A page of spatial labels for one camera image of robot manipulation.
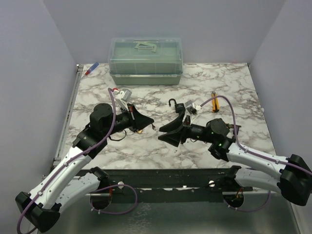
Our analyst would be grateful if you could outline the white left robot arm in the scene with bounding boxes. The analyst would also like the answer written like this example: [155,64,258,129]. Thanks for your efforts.
[15,103,154,233]

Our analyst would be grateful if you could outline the aluminium frame rail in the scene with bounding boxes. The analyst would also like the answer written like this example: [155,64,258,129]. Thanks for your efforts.
[51,64,84,170]

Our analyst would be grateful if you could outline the black T-handle socket wrench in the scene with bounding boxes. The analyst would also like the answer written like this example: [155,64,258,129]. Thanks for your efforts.
[226,123,241,131]

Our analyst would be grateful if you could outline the purple cable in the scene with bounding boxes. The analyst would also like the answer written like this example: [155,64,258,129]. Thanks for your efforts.
[16,87,138,234]
[195,95,293,212]

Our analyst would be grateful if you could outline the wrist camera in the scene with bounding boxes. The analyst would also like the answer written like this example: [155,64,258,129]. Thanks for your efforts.
[185,100,201,122]
[113,89,132,111]

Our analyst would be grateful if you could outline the yellow utility knife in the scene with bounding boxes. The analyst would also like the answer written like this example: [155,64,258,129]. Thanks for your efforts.
[212,91,219,113]

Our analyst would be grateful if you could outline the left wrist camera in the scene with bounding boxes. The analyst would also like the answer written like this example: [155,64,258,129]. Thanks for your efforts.
[113,89,132,111]

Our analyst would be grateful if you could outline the green transparent toolbox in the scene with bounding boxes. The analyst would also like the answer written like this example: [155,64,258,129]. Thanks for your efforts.
[108,38,183,85]

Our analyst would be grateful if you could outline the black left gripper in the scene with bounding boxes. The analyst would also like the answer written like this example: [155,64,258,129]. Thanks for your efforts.
[104,103,155,137]

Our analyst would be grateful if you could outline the red blue screwdriver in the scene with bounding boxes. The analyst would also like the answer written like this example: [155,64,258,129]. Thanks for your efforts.
[84,62,99,76]

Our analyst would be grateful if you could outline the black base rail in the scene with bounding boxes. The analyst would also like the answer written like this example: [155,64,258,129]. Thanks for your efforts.
[90,166,241,203]

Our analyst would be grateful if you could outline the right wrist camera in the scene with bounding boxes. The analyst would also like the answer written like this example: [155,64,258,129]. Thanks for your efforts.
[185,100,201,122]

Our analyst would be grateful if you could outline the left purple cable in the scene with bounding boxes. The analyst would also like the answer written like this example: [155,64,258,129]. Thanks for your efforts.
[16,87,138,234]

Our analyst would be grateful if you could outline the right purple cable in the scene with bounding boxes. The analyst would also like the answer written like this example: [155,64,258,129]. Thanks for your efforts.
[195,95,293,212]

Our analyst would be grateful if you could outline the black Kaijing padlock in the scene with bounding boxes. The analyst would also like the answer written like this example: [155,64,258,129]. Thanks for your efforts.
[168,98,186,114]

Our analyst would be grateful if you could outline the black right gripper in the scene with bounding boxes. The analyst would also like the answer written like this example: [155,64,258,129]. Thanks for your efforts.
[159,111,215,147]

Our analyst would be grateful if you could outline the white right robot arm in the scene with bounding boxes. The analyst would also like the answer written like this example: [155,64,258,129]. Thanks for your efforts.
[158,114,312,206]

